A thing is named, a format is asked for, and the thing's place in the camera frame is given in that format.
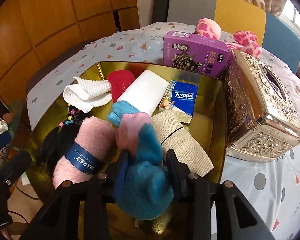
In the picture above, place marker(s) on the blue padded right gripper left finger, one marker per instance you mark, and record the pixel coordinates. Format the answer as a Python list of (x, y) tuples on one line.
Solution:
[(120, 173)]

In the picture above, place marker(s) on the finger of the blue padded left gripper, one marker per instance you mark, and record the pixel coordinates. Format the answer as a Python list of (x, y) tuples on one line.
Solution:
[(0, 143), (14, 168)]

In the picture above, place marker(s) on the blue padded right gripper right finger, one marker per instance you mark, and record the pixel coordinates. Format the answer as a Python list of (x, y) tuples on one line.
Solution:
[(177, 174)]

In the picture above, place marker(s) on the pink towel blue band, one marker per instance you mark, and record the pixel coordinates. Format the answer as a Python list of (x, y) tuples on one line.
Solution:
[(85, 157)]

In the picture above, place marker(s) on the blue and pink plush toy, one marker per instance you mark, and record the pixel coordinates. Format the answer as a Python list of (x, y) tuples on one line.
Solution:
[(147, 193)]

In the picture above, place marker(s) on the beige elastic bandage roll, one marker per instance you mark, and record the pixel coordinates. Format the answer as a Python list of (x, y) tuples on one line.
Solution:
[(173, 136)]

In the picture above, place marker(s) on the black hair extension with beads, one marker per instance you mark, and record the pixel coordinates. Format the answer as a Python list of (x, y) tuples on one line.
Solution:
[(59, 140)]

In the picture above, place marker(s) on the white soft oblong pad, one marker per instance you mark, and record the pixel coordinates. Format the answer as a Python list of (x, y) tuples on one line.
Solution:
[(146, 92)]

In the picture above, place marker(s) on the white knitted cloth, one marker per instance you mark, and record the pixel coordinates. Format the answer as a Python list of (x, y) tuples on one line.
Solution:
[(87, 94)]

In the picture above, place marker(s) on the blue Tempo tissue pack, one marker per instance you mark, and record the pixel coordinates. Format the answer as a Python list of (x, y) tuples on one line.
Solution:
[(180, 98)]

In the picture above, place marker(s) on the red fuzzy pad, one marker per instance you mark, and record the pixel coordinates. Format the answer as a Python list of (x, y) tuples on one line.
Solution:
[(120, 80)]

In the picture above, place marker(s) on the gold metal tray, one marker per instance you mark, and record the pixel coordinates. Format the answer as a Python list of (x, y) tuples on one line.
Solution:
[(208, 126)]

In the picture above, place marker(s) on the ornate silver tissue box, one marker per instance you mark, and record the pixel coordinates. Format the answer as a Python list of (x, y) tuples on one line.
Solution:
[(263, 123)]

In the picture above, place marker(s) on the patterned white tablecloth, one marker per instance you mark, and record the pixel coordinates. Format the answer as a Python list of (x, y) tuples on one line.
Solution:
[(272, 188)]

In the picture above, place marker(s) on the purple snack box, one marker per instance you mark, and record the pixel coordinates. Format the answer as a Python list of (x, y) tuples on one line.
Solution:
[(195, 53)]

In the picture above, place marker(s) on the pink spotted plush toy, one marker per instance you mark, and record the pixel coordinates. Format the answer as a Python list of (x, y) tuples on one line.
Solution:
[(244, 41)]

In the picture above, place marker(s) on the grey yellow blue chair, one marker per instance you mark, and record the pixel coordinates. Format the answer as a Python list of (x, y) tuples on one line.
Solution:
[(235, 15)]

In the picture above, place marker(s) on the window with bars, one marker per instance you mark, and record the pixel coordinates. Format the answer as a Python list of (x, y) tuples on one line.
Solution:
[(290, 14)]

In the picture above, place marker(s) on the wooden cabinet wall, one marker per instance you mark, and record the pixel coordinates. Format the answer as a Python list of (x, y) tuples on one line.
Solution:
[(34, 32)]

